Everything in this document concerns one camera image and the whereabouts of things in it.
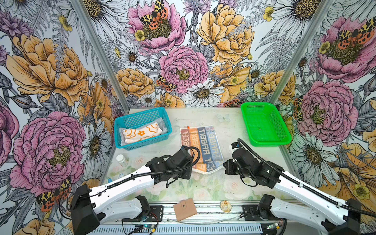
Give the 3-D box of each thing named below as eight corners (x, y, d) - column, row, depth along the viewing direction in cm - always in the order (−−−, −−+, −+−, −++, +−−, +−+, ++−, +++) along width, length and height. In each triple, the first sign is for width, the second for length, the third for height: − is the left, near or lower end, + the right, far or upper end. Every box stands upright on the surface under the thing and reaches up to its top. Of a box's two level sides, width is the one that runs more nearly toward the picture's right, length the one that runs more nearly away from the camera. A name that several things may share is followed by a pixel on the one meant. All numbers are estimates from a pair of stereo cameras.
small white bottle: (122, 167, 91) (118, 162, 86) (119, 161, 94) (115, 156, 88) (128, 163, 93) (124, 158, 87) (125, 158, 95) (121, 152, 90)
